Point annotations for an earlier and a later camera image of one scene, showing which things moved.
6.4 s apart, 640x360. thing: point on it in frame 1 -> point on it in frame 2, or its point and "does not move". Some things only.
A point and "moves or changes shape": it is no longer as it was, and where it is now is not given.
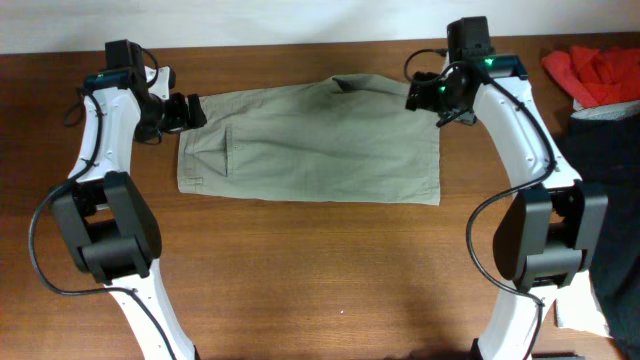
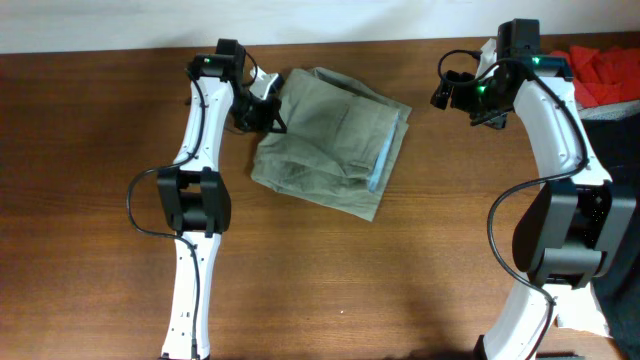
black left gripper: [186, 112] -> [261, 116]
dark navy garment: [603, 151] does not move
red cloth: [597, 77] does not move
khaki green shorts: [332, 140] moves or changes shape
